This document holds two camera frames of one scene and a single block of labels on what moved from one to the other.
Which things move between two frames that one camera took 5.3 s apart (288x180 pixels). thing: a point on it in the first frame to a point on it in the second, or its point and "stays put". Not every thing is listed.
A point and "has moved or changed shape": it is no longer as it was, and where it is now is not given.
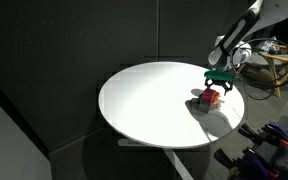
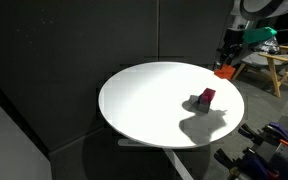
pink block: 207,95 stays put
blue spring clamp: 249,166 stays put
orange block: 216,97 has moved or changed shape
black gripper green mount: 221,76 to 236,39
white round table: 150,105 stays put
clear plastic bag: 268,46 stays put
